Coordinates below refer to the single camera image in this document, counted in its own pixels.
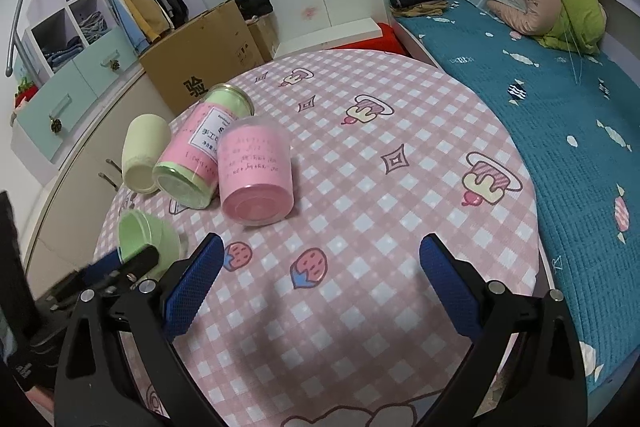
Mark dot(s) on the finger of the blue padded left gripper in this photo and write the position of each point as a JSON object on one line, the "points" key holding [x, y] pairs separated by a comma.
{"points": [[130, 264], [97, 271]]}

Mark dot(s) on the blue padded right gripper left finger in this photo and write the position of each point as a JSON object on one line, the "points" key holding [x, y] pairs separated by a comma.
{"points": [[94, 385]]}

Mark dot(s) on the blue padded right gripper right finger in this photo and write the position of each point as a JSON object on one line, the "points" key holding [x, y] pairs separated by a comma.
{"points": [[524, 366]]}

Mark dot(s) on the small green cup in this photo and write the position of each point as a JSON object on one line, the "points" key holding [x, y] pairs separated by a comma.
{"points": [[137, 229]]}

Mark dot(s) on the cream white cup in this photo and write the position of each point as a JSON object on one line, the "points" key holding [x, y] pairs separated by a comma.
{"points": [[147, 137]]}

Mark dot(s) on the pink cup with writing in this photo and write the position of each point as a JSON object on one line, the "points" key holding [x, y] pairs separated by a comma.
{"points": [[255, 178]]}

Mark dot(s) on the cream floor cabinet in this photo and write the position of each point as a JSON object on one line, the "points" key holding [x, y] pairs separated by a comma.
{"points": [[71, 218]]}

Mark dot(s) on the pink green labelled jar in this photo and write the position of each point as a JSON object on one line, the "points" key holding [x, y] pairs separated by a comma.
{"points": [[187, 170]]}

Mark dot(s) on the red strawberry plush toy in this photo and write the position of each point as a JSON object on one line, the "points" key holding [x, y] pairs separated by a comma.
{"points": [[26, 90]]}

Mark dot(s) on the teal drawer unit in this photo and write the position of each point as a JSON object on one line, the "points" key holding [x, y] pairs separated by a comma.
{"points": [[46, 122]]}

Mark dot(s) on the pink checkered tablecloth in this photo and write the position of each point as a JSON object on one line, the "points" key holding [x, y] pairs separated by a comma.
{"points": [[326, 318]]}

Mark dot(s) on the large cardboard box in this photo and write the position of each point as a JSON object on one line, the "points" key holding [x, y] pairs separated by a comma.
{"points": [[213, 48]]}

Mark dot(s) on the hanging clothes row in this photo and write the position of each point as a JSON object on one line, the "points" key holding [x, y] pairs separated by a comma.
{"points": [[144, 22]]}

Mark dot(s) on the teal bed sheet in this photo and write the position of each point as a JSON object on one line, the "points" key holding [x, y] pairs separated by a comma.
{"points": [[575, 121]]}

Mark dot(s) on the small cardboard box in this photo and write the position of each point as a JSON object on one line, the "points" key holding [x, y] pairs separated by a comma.
{"points": [[264, 32]]}

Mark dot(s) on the black clothes on box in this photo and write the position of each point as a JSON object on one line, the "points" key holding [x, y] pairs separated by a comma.
{"points": [[254, 9]]}

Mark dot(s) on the white board on platform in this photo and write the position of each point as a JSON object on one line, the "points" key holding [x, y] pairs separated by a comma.
{"points": [[331, 37]]}

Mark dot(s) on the red low platform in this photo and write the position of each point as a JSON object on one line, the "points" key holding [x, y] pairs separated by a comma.
{"points": [[387, 42]]}

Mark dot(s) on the green and pink rolled quilt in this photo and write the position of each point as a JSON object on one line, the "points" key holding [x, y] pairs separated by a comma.
{"points": [[567, 25]]}

